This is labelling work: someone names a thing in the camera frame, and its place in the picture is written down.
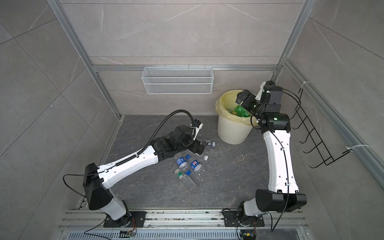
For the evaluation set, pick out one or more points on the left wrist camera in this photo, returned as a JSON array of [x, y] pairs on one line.
[[196, 127]]

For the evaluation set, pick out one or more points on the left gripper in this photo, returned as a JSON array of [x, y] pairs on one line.
[[196, 148]]

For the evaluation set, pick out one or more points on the white plastic waste bin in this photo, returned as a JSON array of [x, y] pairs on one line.
[[232, 133]]

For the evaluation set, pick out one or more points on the white wire mesh basket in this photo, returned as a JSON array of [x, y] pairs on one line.
[[178, 80]]

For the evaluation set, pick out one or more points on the green Sprite bottle yellow cap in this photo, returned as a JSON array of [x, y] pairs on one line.
[[239, 111]]

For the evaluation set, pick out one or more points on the aluminium front rail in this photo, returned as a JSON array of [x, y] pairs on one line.
[[203, 224]]

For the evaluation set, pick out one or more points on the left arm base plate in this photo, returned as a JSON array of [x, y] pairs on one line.
[[124, 219]]

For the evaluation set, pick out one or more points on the black wire hook rack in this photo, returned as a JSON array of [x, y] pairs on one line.
[[314, 134]]

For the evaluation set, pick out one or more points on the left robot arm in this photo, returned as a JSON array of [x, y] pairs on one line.
[[99, 179]]

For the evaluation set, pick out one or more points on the blue label bottle centre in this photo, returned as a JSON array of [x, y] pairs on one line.
[[183, 165]]

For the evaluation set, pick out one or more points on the Pepsi blue label bottle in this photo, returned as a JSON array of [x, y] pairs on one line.
[[196, 166]]

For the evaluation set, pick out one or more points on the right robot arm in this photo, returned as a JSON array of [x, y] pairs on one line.
[[283, 194]]

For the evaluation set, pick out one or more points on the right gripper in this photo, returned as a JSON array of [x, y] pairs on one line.
[[251, 98]]

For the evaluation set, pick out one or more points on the yellow bin liner bag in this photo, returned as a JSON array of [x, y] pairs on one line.
[[227, 104]]

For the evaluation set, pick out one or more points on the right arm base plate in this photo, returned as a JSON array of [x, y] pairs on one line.
[[232, 218]]

